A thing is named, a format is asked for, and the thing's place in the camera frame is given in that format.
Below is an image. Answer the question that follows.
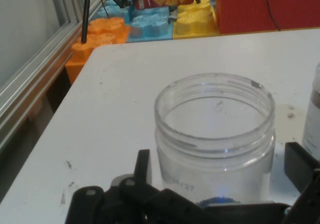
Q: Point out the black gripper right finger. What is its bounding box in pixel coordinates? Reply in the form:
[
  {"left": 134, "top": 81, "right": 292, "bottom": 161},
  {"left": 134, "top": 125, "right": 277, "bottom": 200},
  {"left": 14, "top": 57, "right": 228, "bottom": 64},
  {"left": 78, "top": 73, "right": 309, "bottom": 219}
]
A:
[{"left": 281, "top": 141, "right": 320, "bottom": 224}]

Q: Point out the big red building block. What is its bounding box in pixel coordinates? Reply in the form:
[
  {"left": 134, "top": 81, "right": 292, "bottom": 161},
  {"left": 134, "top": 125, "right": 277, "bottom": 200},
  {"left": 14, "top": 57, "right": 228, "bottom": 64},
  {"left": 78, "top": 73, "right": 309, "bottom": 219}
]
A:
[{"left": 215, "top": 0, "right": 320, "bottom": 37}]

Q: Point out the aluminium rail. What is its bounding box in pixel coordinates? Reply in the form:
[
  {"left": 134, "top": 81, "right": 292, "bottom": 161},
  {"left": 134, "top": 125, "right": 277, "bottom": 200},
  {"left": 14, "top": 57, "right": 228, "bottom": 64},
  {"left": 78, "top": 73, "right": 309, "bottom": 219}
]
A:
[{"left": 0, "top": 0, "right": 107, "bottom": 157}]

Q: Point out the light blue building block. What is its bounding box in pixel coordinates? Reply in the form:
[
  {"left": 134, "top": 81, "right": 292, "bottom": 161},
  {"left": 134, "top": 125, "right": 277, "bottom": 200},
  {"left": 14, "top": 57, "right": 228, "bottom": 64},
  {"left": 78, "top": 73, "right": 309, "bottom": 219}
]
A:
[{"left": 98, "top": 0, "right": 176, "bottom": 44}]

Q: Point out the thin black cable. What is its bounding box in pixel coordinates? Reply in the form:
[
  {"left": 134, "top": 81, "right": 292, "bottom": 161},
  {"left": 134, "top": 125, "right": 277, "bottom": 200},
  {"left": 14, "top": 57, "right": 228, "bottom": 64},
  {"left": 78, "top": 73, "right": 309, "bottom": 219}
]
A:
[{"left": 261, "top": 0, "right": 282, "bottom": 32}]

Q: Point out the tall clear plastic jar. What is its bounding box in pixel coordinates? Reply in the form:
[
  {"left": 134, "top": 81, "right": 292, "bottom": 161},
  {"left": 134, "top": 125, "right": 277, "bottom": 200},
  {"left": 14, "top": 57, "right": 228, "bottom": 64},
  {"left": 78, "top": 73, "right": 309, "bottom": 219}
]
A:
[{"left": 154, "top": 72, "right": 276, "bottom": 206}]

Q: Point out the orange building block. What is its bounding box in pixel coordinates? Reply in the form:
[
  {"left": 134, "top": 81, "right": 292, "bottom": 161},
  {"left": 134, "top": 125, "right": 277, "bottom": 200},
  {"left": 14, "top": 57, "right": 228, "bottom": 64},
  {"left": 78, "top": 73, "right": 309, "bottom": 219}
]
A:
[{"left": 65, "top": 16, "right": 132, "bottom": 85}]

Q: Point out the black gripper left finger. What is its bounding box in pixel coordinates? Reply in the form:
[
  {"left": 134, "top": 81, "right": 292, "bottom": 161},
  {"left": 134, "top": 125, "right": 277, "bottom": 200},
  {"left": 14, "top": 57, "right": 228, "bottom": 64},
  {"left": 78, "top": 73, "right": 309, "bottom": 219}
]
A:
[{"left": 66, "top": 148, "right": 210, "bottom": 224}]

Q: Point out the aluminium frame post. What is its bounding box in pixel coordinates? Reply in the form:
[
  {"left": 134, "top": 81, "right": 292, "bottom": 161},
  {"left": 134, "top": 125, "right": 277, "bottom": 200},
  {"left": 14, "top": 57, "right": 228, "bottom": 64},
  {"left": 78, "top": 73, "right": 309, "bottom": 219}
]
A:
[{"left": 47, "top": 0, "right": 87, "bottom": 26}]

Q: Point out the jar with white perforated lid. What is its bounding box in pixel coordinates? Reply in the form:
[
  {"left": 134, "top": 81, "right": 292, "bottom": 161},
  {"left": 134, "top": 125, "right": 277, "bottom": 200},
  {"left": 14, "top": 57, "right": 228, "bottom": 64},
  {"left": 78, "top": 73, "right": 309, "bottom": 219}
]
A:
[{"left": 301, "top": 62, "right": 320, "bottom": 157}]

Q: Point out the black tripod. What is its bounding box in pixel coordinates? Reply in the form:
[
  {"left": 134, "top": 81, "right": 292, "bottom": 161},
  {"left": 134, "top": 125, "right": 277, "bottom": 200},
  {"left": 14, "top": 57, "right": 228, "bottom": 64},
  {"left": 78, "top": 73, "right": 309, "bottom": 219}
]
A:
[{"left": 81, "top": 0, "right": 202, "bottom": 45}]

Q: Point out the yellow building block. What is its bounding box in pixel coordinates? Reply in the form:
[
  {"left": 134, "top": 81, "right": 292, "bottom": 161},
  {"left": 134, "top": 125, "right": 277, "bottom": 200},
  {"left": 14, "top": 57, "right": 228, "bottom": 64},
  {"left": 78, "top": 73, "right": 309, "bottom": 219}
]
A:
[{"left": 171, "top": 0, "right": 221, "bottom": 40}]

